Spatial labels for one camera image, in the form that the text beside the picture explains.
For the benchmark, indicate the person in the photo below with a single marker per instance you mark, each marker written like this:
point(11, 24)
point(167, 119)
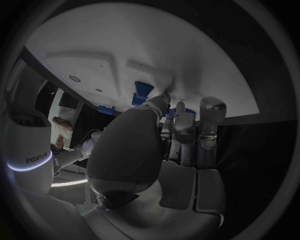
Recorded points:
point(64, 131)

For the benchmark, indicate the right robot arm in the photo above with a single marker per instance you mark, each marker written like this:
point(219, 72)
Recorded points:
point(68, 157)

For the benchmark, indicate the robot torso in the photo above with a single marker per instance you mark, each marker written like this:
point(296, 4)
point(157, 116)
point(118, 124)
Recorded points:
point(28, 142)

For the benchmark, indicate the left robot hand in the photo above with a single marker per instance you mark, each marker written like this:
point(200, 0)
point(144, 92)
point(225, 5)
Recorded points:
point(126, 146)

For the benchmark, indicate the blue block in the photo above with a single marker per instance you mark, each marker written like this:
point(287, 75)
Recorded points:
point(138, 100)

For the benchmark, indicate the white task board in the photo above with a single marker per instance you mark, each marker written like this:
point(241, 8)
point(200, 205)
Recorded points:
point(140, 37)

